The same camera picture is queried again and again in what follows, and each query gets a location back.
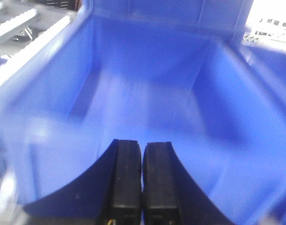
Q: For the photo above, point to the white roller track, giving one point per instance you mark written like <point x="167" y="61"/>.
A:
<point x="15" y="25"/>

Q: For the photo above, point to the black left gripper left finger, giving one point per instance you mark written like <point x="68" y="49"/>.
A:
<point x="108" y="192"/>

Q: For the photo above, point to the front left blue bin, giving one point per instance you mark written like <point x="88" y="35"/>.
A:
<point x="149" y="71"/>

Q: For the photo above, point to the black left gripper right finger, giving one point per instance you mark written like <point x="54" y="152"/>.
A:
<point x="171" y="195"/>

